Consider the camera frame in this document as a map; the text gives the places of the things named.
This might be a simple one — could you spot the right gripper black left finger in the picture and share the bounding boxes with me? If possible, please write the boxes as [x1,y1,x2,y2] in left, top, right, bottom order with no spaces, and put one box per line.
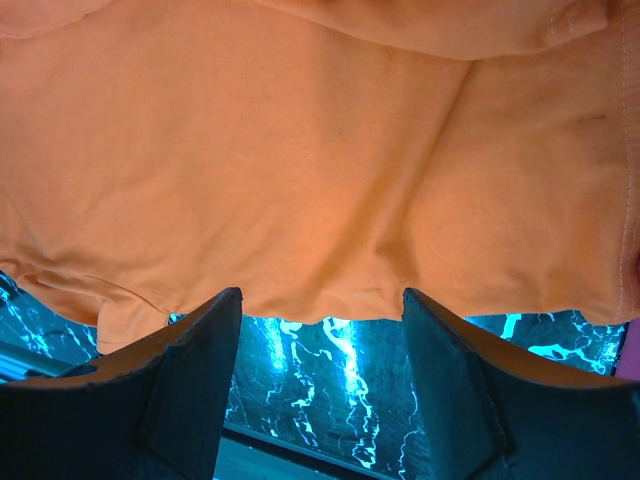
[1,287,242,479]

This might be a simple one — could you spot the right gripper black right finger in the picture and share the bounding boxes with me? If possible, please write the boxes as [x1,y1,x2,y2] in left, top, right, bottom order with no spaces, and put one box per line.
[402,288,639,479]

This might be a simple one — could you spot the orange t shirt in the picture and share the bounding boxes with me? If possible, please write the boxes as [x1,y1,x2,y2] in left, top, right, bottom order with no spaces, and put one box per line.
[1,1,639,354]

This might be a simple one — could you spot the folded pink t shirt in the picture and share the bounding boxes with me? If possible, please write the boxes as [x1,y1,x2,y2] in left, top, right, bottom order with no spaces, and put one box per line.
[615,319,640,381]

